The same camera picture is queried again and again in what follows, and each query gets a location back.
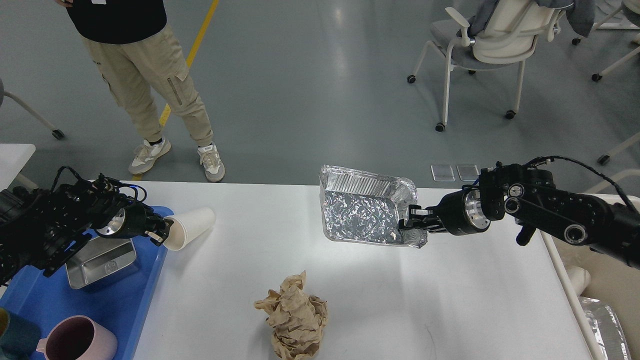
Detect chair base at left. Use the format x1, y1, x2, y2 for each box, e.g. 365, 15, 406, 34
0, 79, 66, 141

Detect clear floor socket cover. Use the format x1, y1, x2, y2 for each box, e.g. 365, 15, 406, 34
430, 163, 480, 183

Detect square steel tray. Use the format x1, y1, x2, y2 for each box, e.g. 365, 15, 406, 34
65, 236, 141, 292

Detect grey jacket on chair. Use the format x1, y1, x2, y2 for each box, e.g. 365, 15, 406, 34
467, 0, 595, 37

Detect chair legs at right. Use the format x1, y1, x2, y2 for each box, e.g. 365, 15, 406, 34
572, 0, 640, 195

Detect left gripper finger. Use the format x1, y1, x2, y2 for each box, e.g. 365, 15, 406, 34
145, 215, 175, 247

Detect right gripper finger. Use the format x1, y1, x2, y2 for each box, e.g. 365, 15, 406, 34
406, 204, 440, 220
398, 219, 448, 234

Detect beige plastic bin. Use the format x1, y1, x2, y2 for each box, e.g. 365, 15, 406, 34
528, 193, 640, 360

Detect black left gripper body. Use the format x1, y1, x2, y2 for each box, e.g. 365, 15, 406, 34
94, 203, 150, 239

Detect teal cup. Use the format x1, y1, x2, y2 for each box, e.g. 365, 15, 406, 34
0, 307, 41, 360

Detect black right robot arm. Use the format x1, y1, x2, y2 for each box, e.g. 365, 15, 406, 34
397, 155, 640, 269

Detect white office chair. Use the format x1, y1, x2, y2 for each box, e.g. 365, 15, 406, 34
407, 0, 566, 132

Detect person in beige trousers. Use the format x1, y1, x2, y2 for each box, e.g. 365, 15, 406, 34
58, 0, 226, 182

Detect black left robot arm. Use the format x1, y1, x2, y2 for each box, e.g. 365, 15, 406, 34
0, 167, 174, 286

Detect aluminium foil container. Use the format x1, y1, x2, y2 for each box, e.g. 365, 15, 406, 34
318, 164, 428, 249

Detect white side table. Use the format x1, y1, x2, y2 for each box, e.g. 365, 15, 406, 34
0, 143, 38, 191

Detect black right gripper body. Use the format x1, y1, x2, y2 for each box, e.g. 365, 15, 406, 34
438, 189, 490, 236

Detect white paper cup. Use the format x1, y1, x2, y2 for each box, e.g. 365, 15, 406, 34
162, 207, 217, 252

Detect brown paper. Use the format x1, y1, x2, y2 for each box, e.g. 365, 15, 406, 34
253, 271, 329, 360

